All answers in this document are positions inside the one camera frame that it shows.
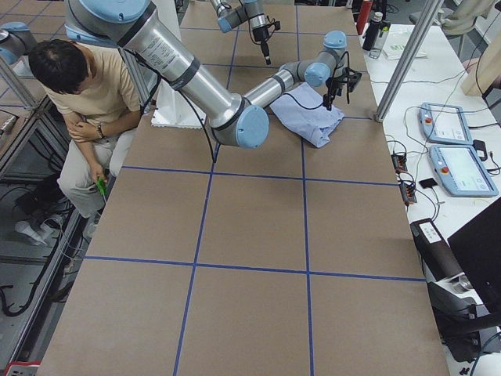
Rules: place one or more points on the black water bottle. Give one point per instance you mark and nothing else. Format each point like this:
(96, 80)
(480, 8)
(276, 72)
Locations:
(372, 31)

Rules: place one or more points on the upper teach pendant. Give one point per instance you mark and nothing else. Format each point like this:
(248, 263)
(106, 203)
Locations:
(440, 123)

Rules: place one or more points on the red bottle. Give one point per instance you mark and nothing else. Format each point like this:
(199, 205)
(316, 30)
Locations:
(363, 16)

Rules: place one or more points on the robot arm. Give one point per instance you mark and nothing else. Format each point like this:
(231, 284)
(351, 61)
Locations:
(248, 11)
(235, 120)

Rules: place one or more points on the seated person beige shirt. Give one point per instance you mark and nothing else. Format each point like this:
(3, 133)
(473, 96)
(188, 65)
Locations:
(93, 91)

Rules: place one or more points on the green handled grabber tool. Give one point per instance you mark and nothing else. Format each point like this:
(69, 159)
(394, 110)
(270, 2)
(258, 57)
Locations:
(101, 186)

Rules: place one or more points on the lower teach pendant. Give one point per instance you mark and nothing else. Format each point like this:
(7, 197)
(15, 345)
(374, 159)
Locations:
(461, 172)

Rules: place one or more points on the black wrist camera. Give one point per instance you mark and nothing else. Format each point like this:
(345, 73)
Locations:
(353, 79)

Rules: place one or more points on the light blue striped shirt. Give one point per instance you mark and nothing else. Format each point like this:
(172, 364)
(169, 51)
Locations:
(301, 111)

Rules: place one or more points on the aluminium frame post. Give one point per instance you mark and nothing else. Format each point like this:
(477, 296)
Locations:
(415, 41)

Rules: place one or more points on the teach pendant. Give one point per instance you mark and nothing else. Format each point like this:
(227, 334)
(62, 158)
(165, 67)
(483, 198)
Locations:
(440, 123)
(461, 172)

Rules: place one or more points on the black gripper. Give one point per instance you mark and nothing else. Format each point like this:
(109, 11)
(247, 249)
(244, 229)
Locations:
(332, 85)
(259, 35)

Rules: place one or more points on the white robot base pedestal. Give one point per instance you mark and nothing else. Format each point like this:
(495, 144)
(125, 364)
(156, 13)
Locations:
(172, 109)

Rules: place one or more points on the black monitor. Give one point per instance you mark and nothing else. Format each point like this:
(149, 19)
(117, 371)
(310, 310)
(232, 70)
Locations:
(476, 247)

